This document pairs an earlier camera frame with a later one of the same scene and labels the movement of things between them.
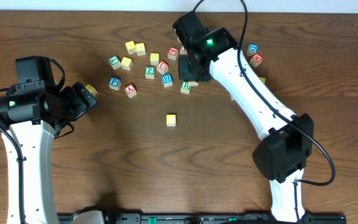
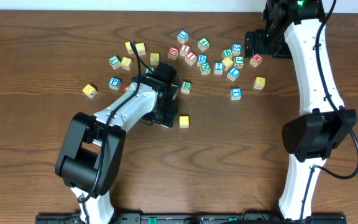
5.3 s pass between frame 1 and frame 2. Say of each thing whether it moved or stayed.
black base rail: stayed
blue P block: stayed
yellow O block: moved
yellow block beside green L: stayed
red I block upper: stayed
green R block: stayed
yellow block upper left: stayed
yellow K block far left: stayed
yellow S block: stayed
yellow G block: moved
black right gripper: moved
